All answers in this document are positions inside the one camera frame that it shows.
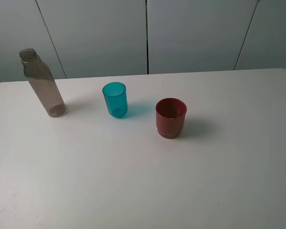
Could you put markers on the translucent teal plastic cup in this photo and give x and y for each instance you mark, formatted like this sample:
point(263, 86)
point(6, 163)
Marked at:
point(116, 99)

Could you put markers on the clear smoky plastic bottle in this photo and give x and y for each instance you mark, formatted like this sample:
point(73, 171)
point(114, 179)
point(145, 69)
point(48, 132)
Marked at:
point(42, 82)

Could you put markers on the red plastic cup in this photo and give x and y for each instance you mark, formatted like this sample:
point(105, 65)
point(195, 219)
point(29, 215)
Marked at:
point(170, 116)

